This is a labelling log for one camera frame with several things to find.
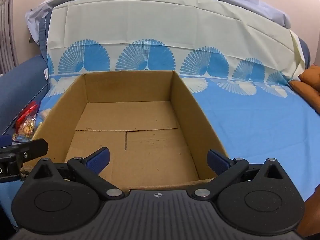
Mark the clear bag of crackers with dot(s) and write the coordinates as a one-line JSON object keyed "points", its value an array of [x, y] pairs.
{"points": [[25, 130]]}

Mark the light blue sheet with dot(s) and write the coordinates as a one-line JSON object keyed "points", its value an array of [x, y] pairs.
{"points": [[262, 10]]}

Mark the blue white fan-print cloth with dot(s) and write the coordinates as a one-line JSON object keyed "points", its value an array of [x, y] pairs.
{"points": [[250, 120]]}

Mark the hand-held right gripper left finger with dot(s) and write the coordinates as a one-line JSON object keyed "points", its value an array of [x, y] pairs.
{"points": [[98, 161]]}

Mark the grey curtain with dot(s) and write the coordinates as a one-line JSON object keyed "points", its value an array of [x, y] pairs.
{"points": [[6, 35]]}

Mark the white fabric tag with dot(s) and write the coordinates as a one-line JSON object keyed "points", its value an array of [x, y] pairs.
{"points": [[45, 74]]}

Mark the red snack packet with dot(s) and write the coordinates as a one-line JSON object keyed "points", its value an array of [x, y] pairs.
{"points": [[26, 113]]}

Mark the cardboard box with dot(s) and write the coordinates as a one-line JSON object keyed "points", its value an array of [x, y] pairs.
{"points": [[140, 115]]}

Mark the brown cushion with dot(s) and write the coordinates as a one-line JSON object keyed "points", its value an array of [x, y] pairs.
{"points": [[311, 77]]}

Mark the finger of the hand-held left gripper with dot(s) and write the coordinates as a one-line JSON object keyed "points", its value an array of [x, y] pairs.
{"points": [[32, 147]]}

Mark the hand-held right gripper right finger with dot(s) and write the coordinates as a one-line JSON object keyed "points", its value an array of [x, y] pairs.
{"points": [[218, 163]]}

